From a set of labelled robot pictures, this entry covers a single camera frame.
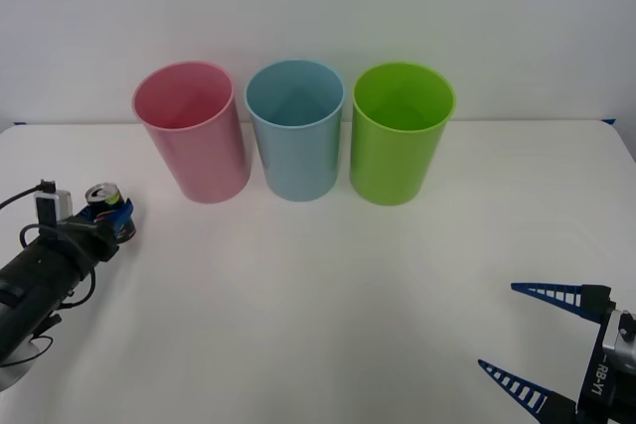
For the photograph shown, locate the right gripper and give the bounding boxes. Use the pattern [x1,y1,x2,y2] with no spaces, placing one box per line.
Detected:
[477,282,636,424]

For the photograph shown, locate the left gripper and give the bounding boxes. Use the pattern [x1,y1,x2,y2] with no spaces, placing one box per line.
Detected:
[60,198,136,266]

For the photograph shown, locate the dark drink can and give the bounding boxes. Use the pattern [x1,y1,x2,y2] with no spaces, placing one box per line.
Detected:
[83,181,138,242]

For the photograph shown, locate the pink plastic bin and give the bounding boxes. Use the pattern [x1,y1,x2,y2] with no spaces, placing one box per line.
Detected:
[131,60,252,205]

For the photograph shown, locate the pale blue plastic bin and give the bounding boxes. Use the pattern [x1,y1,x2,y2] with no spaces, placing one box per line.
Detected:
[243,59,346,203]

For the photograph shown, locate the green plastic bin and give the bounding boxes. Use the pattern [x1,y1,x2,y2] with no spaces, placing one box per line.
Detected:
[348,61,457,208]

